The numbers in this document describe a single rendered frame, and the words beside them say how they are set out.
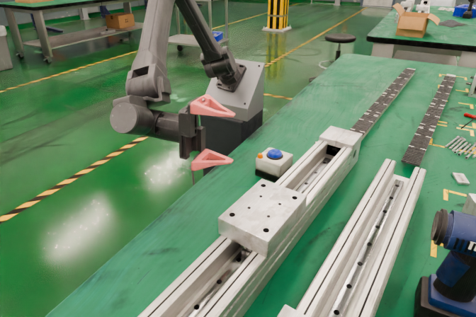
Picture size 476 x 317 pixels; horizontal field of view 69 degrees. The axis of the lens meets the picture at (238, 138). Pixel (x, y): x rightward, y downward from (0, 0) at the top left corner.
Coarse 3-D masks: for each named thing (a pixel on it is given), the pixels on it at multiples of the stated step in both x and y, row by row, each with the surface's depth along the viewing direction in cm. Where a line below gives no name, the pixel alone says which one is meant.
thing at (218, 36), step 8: (200, 0) 452; (208, 0) 447; (216, 0) 460; (176, 8) 528; (208, 8) 453; (176, 16) 534; (216, 32) 515; (176, 40) 505; (184, 40) 505; (192, 40) 505; (216, 40) 490; (224, 40) 505
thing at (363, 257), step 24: (384, 168) 87; (384, 192) 85; (408, 192) 78; (360, 216) 71; (384, 216) 75; (408, 216) 71; (360, 240) 71; (384, 240) 65; (336, 264) 60; (360, 264) 64; (384, 264) 60; (312, 288) 56; (336, 288) 60; (360, 288) 60; (384, 288) 62; (312, 312) 52; (336, 312) 55; (360, 312) 52
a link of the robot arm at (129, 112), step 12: (168, 84) 71; (132, 96) 63; (168, 96) 71; (120, 108) 62; (132, 108) 61; (144, 108) 65; (120, 120) 62; (132, 120) 61; (144, 120) 63; (120, 132) 62; (132, 132) 63; (144, 132) 66
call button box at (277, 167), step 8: (264, 152) 99; (256, 160) 97; (264, 160) 96; (272, 160) 96; (280, 160) 96; (288, 160) 97; (256, 168) 98; (264, 168) 97; (272, 168) 95; (280, 168) 94; (288, 168) 99; (264, 176) 98; (272, 176) 96; (280, 176) 96
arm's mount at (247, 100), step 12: (240, 60) 139; (252, 72) 135; (240, 84) 135; (252, 84) 133; (216, 96) 137; (228, 96) 135; (240, 96) 133; (252, 96) 131; (228, 108) 134; (240, 108) 132; (252, 108) 134
